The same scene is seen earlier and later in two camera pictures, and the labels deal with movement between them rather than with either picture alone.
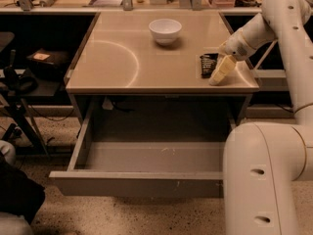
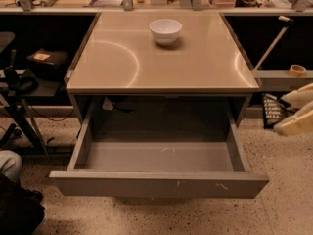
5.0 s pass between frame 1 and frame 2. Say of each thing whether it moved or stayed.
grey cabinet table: stayed
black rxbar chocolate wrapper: moved
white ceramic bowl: stayed
